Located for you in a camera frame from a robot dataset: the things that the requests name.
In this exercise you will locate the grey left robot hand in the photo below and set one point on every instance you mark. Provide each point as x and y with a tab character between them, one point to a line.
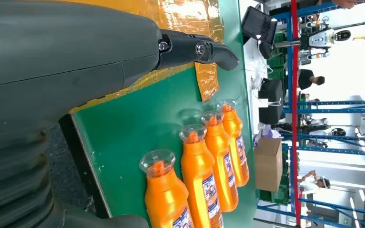
59	47

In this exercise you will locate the green table mat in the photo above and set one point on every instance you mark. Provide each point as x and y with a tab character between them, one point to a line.
132	126

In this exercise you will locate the yellow taped cardboard mat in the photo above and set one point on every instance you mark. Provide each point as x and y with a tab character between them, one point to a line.
185	15

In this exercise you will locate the white table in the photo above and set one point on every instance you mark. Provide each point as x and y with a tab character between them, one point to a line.
251	63

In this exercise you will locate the black tablet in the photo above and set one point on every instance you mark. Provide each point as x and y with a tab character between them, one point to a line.
258	25

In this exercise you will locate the white power strip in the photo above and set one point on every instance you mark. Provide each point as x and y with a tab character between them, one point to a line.
262	103

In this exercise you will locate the black carrying case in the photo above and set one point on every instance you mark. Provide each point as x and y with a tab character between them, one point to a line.
272	94

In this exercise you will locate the green plastic crate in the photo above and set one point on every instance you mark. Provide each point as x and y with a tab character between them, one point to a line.
277	61

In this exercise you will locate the purple tissue pack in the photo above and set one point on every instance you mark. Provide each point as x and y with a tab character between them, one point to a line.
266	130

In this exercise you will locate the brown cardboard box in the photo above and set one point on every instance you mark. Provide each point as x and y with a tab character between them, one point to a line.
268	163

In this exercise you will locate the person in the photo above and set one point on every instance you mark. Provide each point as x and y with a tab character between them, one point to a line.
307	78
311	184
346	2

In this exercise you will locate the white humanoid robot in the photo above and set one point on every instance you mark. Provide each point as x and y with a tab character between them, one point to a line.
319	39

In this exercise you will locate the blue metal rack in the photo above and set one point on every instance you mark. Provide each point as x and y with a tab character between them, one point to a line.
327	110

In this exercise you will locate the red post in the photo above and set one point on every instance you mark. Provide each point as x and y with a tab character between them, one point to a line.
294	94

